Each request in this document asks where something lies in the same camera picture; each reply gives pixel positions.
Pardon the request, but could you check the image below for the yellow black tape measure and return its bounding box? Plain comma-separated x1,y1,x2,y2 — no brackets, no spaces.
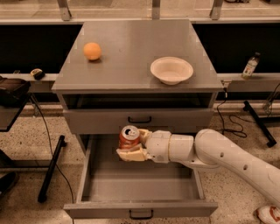
31,68,46,80

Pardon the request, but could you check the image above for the orange fruit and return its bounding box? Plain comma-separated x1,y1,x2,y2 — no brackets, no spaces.
83,42,102,60

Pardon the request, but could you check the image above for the white paper bowl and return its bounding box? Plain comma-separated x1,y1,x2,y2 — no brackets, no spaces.
150,57,193,85

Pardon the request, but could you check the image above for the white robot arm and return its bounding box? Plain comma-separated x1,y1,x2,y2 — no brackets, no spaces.
116,126,280,207

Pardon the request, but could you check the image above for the grey metal drawer cabinet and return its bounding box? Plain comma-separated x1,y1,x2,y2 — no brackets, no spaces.
52,18,225,156

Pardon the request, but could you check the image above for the black floor cable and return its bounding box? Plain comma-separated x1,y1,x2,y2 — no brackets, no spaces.
30,94,75,204

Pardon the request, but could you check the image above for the orange-red soda can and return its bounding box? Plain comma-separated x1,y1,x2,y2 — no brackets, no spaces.
119,125,140,150

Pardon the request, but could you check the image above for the white red shoe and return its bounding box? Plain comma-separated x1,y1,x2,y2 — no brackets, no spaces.
256,206,280,224

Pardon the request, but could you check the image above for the black side table frame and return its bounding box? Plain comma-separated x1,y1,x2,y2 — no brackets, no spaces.
0,94,67,203

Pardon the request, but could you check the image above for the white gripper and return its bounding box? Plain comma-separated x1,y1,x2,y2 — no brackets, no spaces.
116,129,172,164

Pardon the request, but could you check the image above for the clear plastic bottle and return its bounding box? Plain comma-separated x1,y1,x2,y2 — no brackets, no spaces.
241,52,261,79

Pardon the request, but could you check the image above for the black table leg right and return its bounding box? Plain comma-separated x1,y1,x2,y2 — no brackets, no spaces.
243,101,277,148

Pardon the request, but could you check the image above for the black power adapter cable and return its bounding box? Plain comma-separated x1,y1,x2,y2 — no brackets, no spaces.
215,87,249,139

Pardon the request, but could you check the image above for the closed grey upper drawer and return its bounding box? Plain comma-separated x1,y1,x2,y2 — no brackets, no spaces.
63,108,214,134

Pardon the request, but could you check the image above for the black bag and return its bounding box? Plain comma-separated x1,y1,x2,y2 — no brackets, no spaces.
0,76,31,107

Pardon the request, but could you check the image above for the open grey lower drawer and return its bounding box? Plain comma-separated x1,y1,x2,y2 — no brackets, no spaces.
64,135,218,220

